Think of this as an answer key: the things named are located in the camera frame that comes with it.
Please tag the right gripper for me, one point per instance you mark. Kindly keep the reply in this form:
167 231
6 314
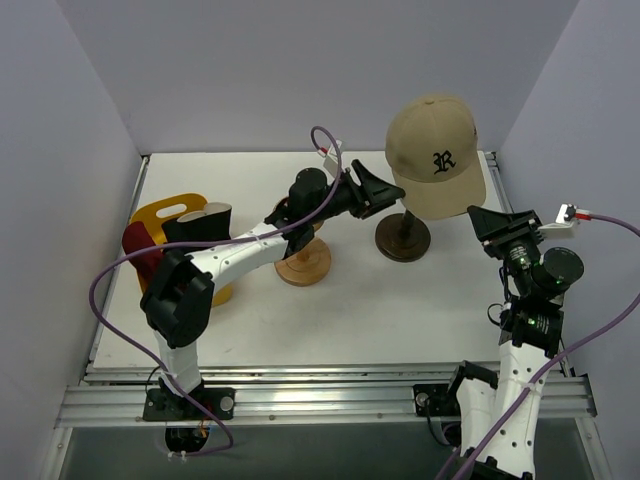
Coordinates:
507 234

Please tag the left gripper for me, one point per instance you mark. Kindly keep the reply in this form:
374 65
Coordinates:
360 190

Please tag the beige baseball cap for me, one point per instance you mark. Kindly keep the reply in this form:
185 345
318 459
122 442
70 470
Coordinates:
431 147

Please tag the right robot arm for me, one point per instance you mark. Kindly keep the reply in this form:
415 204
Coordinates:
499 409

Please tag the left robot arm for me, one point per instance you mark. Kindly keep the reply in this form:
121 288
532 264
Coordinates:
179 298

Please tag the cream mannequin head stand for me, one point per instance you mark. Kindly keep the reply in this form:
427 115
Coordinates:
402 237

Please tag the light wooden hat stand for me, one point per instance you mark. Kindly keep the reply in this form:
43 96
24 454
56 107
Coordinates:
307 267

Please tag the black hat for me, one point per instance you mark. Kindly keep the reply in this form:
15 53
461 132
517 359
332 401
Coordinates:
211 223

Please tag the yellow plastic basket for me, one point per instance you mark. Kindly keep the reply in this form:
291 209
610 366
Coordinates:
155 214

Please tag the dark red hat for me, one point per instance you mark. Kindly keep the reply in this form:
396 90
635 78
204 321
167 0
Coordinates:
136 238

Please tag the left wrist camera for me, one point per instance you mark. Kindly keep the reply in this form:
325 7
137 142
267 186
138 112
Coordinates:
330 159

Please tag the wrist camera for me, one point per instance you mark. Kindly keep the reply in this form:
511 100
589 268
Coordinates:
330 159
566 222

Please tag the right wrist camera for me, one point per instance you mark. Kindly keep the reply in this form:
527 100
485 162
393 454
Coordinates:
566 222

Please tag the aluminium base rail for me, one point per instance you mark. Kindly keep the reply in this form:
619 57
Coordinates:
361 398

